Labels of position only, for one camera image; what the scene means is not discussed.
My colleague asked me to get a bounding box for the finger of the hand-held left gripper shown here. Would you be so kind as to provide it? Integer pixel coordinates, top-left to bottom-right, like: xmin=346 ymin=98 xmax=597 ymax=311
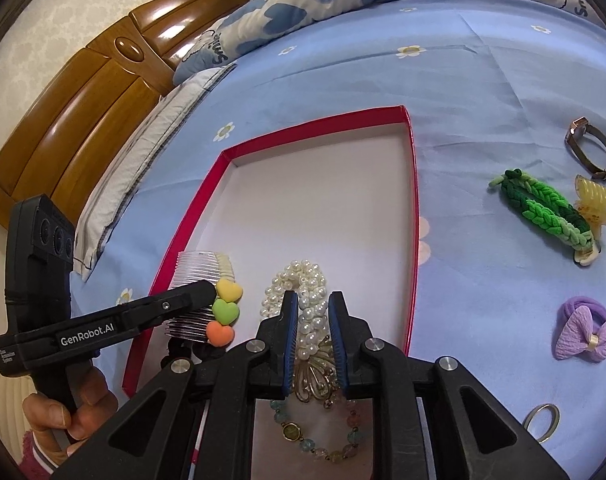
xmin=122 ymin=280 xmax=218 ymax=334

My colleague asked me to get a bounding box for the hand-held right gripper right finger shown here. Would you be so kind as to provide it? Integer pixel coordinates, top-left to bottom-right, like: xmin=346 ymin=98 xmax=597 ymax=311
xmin=328 ymin=290 xmax=571 ymax=480

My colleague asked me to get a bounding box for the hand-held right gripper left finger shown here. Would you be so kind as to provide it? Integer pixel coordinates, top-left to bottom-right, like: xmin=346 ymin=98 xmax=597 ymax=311
xmin=50 ymin=290 xmax=300 ymax=480

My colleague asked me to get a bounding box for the white pearl hair tie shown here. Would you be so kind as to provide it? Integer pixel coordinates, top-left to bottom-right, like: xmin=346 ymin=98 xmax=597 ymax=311
xmin=260 ymin=259 xmax=334 ymax=362

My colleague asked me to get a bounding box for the clear hair comb with hearts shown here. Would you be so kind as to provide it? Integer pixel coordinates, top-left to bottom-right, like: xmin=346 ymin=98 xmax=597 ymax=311
xmin=165 ymin=250 xmax=244 ymax=349

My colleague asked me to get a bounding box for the red shallow box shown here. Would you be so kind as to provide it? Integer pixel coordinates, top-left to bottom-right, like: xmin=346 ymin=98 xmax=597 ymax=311
xmin=122 ymin=105 xmax=420 ymax=399

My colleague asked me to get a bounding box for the person's left forearm pink sleeve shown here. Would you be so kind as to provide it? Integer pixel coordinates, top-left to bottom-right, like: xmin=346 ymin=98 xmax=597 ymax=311
xmin=17 ymin=429 xmax=60 ymax=480

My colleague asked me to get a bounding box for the person's left hand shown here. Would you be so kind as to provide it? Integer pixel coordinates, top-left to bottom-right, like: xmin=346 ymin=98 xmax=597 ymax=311
xmin=23 ymin=367 xmax=119 ymax=466

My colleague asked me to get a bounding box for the gold butterfly hair clip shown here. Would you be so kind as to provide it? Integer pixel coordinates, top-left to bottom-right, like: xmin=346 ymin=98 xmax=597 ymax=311
xmin=292 ymin=336 xmax=345 ymax=404

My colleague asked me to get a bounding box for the white radiator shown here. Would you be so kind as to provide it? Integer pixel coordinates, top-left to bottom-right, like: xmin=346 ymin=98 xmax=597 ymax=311
xmin=0 ymin=347 xmax=40 ymax=413

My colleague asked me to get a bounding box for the white striped pillow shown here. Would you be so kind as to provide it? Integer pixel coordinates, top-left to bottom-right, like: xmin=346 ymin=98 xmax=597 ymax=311
xmin=73 ymin=64 xmax=237 ymax=282

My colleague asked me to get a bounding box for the wooden headboard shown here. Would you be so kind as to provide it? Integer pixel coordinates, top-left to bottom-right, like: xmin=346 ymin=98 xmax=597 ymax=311
xmin=0 ymin=0 xmax=257 ymax=234

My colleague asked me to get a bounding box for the yellow hair claw clip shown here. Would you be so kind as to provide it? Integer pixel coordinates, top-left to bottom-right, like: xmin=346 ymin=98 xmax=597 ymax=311
xmin=573 ymin=174 xmax=606 ymax=266

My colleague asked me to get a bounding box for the blue floral bed sheet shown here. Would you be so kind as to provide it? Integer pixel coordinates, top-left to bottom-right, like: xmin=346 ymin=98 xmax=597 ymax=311
xmin=73 ymin=0 xmax=606 ymax=480

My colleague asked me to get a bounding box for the pastel beaded bracelet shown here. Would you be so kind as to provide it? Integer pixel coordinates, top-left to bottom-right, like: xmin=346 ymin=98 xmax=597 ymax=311
xmin=269 ymin=394 xmax=367 ymax=464

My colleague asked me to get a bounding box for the silver ring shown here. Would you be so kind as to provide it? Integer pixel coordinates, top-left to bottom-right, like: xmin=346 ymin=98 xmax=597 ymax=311
xmin=523 ymin=403 xmax=561 ymax=444

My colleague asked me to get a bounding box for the green braided bracelet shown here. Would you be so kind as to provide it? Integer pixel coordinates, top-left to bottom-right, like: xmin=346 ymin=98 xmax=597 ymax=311
xmin=488 ymin=170 xmax=597 ymax=252

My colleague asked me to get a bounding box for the purple bow hair tie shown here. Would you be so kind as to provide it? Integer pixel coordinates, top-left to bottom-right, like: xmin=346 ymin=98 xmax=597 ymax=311
xmin=554 ymin=296 xmax=606 ymax=361

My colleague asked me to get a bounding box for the brown strap wristwatch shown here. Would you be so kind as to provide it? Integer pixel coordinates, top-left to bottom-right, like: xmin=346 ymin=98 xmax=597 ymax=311
xmin=564 ymin=117 xmax=606 ymax=181

